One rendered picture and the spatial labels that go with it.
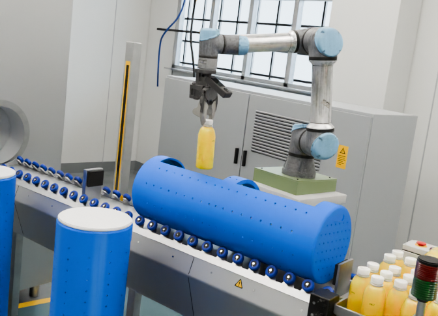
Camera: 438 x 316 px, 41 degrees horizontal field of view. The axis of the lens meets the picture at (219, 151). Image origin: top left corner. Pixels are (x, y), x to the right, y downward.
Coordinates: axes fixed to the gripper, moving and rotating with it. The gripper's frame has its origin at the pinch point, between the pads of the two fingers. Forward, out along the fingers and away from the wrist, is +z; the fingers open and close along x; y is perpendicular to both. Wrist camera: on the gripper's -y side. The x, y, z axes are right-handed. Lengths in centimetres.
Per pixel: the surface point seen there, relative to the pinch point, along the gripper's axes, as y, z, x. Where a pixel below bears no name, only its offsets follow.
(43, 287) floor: 167, 147, -57
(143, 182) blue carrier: 25.9, 28.9, 6.5
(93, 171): 70, 36, -8
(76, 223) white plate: 24, 37, 44
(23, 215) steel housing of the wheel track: 110, 66, 2
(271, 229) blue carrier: -38, 31, 11
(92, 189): 71, 46, -8
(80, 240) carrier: 19, 41, 46
